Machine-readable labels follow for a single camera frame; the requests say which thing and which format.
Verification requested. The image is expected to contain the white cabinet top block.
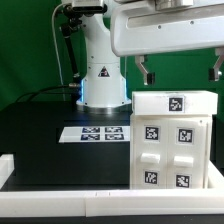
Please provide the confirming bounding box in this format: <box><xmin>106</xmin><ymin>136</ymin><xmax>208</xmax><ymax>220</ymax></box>
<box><xmin>132</xmin><ymin>91</ymin><xmax>218</xmax><ymax>116</ymax></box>

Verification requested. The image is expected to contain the white marker base plate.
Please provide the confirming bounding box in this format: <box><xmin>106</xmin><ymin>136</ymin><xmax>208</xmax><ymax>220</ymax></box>
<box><xmin>59</xmin><ymin>126</ymin><xmax>130</xmax><ymax>143</ymax></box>

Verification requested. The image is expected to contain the black cable on table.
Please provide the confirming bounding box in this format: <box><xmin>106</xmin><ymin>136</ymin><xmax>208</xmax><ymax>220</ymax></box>
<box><xmin>14</xmin><ymin>84</ymin><xmax>83</xmax><ymax>103</ymax></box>

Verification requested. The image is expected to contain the small white door panel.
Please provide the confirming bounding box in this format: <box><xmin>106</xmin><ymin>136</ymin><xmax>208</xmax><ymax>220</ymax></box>
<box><xmin>130</xmin><ymin>116</ymin><xmax>168</xmax><ymax>189</ymax></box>

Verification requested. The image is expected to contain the white cabinet body box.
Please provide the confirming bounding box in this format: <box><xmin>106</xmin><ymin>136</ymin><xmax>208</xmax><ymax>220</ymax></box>
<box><xmin>130</xmin><ymin>115</ymin><xmax>212</xmax><ymax>189</ymax></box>

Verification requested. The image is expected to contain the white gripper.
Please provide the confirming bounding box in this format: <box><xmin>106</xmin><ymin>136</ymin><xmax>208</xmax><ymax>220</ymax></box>
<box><xmin>111</xmin><ymin>0</ymin><xmax>224</xmax><ymax>85</ymax></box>

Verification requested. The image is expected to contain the white hinged door panel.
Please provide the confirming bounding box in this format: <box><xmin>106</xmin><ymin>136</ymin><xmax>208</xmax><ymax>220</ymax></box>
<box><xmin>167</xmin><ymin>117</ymin><xmax>211</xmax><ymax>189</ymax></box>

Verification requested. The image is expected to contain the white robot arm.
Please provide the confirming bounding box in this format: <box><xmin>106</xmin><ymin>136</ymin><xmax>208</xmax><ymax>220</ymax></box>
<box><xmin>61</xmin><ymin>0</ymin><xmax>224</xmax><ymax>113</ymax></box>

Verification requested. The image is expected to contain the white obstacle frame wall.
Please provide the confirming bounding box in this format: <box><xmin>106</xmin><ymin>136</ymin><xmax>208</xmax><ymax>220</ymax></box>
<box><xmin>0</xmin><ymin>154</ymin><xmax>224</xmax><ymax>217</ymax></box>

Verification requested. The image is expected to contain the white cable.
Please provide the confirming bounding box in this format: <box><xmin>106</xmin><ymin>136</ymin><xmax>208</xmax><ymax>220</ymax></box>
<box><xmin>50</xmin><ymin>2</ymin><xmax>73</xmax><ymax>86</ymax></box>

